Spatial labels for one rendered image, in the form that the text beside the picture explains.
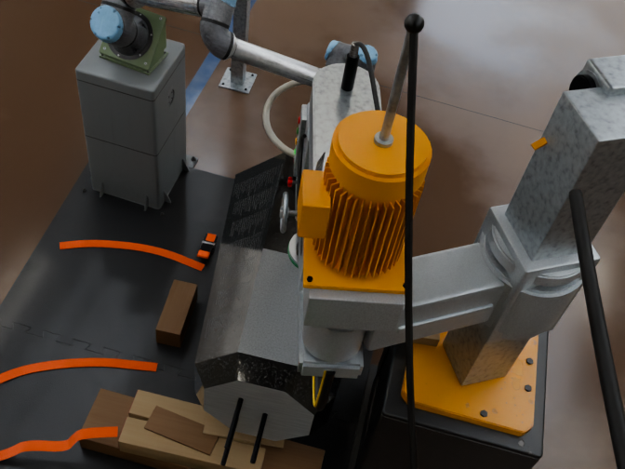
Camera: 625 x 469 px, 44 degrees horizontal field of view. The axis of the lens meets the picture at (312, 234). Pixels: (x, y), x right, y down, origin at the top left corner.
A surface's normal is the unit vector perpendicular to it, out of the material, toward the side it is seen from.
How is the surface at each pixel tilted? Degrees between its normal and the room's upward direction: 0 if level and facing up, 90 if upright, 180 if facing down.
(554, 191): 90
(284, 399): 90
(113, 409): 0
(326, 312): 90
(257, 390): 90
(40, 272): 0
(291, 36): 0
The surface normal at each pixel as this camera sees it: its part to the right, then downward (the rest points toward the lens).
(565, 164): -0.95, 0.14
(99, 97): -0.28, 0.72
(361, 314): 0.00, 0.78
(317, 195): 0.12, -0.62
